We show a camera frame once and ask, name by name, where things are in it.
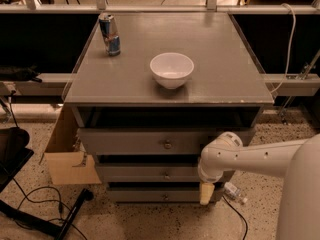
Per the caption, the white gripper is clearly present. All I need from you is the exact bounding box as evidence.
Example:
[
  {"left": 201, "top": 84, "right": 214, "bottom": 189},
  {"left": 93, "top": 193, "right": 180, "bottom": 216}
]
[{"left": 198, "top": 158, "right": 224, "bottom": 205}]

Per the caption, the grey drawer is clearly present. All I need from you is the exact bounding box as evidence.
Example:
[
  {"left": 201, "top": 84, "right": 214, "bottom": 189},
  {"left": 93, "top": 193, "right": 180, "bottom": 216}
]
[
  {"left": 105, "top": 187, "right": 225, "bottom": 204},
  {"left": 77, "top": 127, "right": 257, "bottom": 156},
  {"left": 94, "top": 163, "right": 238, "bottom": 184}
]

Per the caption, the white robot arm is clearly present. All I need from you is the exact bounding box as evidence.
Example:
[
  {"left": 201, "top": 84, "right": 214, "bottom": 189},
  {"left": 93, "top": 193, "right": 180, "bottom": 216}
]
[{"left": 198, "top": 132, "right": 320, "bottom": 240}]

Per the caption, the grey drawer cabinet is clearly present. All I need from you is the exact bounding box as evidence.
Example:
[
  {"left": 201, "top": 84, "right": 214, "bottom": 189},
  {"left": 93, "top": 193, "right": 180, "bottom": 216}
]
[{"left": 65, "top": 13, "right": 273, "bottom": 193}]

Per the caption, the grey bottom drawer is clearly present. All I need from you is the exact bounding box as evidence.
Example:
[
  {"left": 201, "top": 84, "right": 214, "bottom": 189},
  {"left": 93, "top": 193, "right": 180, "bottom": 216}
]
[{"left": 105, "top": 187, "right": 225, "bottom": 204}]

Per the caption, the grey top drawer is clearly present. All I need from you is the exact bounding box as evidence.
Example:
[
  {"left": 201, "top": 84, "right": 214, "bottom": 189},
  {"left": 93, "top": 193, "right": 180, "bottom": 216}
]
[{"left": 77, "top": 127, "right": 257, "bottom": 156}]

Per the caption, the white bowl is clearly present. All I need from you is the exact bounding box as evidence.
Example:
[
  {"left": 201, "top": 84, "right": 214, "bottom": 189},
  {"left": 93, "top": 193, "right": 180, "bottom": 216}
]
[{"left": 149, "top": 52, "right": 194, "bottom": 89}]

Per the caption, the cardboard box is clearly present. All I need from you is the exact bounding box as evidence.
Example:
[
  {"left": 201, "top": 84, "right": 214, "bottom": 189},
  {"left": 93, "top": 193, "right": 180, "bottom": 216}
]
[{"left": 44, "top": 106, "right": 101, "bottom": 185}]

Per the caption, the blue silver drink can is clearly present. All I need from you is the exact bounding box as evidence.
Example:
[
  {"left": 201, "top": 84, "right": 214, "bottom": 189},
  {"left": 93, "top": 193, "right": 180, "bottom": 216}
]
[{"left": 98, "top": 13, "right": 121, "bottom": 56}]

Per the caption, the black chair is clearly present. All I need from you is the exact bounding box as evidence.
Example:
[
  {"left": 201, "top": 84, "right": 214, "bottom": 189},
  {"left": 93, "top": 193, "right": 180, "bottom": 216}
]
[{"left": 0, "top": 127, "right": 34, "bottom": 192}]

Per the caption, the black stand base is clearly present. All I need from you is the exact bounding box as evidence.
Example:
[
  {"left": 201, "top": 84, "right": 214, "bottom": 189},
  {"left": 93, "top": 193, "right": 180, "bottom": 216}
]
[{"left": 0, "top": 188, "right": 95, "bottom": 240}]

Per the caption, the black floor cable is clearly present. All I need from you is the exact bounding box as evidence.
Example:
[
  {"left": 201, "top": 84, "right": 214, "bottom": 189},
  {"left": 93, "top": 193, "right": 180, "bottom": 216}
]
[{"left": 221, "top": 195, "right": 250, "bottom": 240}]

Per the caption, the white hanging cable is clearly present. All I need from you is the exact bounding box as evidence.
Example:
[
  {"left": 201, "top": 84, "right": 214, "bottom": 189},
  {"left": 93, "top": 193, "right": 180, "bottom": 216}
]
[{"left": 269, "top": 3, "right": 298, "bottom": 95}]

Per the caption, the metal frame railing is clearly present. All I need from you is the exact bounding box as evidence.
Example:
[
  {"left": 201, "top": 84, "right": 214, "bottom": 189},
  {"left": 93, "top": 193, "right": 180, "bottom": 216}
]
[{"left": 0, "top": 0, "right": 320, "bottom": 98}]

